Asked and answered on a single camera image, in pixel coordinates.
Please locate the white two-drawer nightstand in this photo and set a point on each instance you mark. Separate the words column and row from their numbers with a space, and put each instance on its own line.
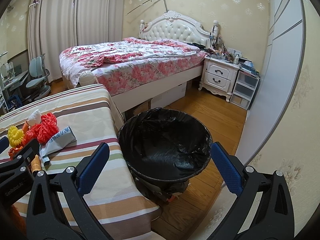
column 218, row 77

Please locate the beige curtains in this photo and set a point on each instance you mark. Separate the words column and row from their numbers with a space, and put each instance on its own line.
column 55, row 25

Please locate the red plastic bag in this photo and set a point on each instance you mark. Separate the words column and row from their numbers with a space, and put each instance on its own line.
column 31, row 133

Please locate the study desk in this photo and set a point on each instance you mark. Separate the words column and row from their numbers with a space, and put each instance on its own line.
column 11, row 82

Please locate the small orange wrapper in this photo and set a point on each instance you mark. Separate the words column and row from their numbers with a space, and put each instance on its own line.
column 25, row 127

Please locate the white storage box under bed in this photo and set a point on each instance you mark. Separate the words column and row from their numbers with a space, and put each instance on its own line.
column 168, row 97

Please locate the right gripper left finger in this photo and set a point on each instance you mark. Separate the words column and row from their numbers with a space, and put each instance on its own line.
column 57, row 209

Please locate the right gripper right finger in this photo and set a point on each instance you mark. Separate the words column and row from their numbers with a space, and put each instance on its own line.
column 274, row 218

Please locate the white tissue ball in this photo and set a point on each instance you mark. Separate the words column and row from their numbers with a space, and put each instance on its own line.
column 34, row 118

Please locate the grey blue desk chair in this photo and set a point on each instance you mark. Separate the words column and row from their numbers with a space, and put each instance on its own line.
column 39, row 79

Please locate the black lined trash bin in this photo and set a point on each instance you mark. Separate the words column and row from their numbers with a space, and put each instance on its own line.
column 163, row 149

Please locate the floral bedding bed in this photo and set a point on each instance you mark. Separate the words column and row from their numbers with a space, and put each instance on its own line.
column 133, row 70

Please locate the orange snack bag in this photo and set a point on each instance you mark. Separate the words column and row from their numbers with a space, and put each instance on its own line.
column 14, row 151

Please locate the white wardrobe door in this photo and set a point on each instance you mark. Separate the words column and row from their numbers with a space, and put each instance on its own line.
column 279, row 76

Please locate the red foam net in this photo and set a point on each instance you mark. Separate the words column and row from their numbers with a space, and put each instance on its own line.
column 48, row 128

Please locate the yellow foam net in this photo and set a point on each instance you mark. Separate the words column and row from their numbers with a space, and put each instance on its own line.
column 15, row 136

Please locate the white tufted headboard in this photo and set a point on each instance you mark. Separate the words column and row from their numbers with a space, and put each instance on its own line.
column 175, row 26

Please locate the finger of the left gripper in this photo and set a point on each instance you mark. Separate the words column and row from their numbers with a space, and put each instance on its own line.
column 22, row 160
column 4, row 144

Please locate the translucent plastic drawer unit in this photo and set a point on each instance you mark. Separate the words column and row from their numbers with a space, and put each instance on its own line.
column 244, row 89

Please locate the grey white milk powder pouch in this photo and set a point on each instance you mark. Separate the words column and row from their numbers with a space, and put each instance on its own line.
column 56, row 143

